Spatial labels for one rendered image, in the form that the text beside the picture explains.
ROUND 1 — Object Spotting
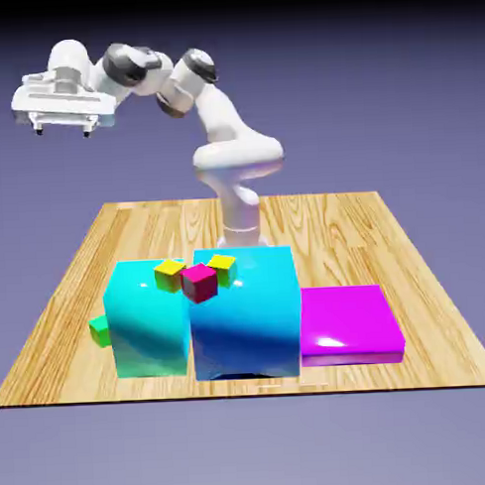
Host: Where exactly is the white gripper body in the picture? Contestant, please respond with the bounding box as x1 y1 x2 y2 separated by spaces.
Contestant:
9 77 118 134

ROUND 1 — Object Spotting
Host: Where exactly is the small yellow cube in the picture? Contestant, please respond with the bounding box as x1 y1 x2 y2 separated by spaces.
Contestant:
205 253 238 290
153 258 188 295

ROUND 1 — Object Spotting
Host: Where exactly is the small crimson cube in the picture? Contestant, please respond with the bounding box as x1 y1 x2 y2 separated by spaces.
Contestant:
179 262 220 305

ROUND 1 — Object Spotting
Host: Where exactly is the small green cube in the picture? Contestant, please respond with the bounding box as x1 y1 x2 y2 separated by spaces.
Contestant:
87 313 113 349

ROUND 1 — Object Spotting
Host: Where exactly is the large cyan box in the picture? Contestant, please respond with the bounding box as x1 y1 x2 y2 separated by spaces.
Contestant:
100 257 193 381

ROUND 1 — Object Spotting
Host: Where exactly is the large blue box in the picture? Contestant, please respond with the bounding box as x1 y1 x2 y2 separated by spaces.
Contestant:
185 244 304 383

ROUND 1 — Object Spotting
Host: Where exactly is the large magenta box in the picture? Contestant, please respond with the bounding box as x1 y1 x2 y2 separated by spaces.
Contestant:
298 282 408 369

